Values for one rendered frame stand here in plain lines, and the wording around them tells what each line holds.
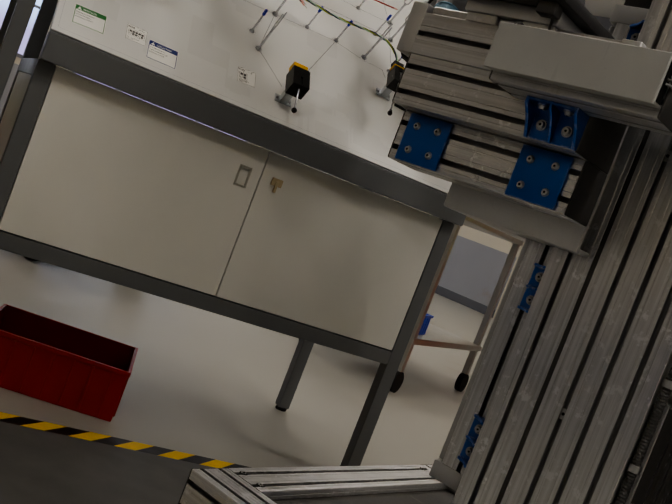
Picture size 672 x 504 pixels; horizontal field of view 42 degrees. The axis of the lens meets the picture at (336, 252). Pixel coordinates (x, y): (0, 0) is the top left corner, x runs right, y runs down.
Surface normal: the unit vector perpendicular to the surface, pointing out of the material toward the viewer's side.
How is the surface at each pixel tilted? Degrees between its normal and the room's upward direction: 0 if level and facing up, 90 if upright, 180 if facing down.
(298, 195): 90
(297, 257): 90
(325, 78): 49
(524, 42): 90
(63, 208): 90
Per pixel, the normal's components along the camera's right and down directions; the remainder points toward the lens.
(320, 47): 0.53, -0.46
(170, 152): 0.39, 0.20
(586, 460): -0.59, -0.18
